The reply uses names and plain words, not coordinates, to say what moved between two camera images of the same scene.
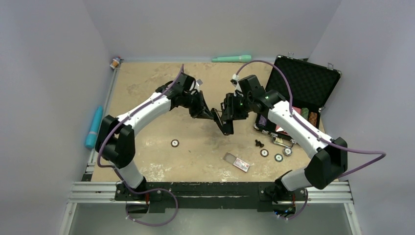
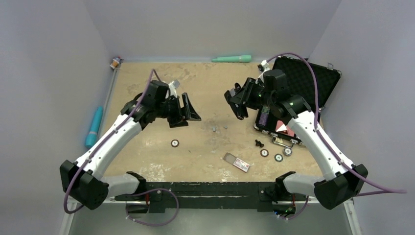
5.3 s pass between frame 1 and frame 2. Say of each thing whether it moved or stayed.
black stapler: moved
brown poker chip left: stayed
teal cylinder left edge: stayed
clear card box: stayed
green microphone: stayed
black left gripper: moved
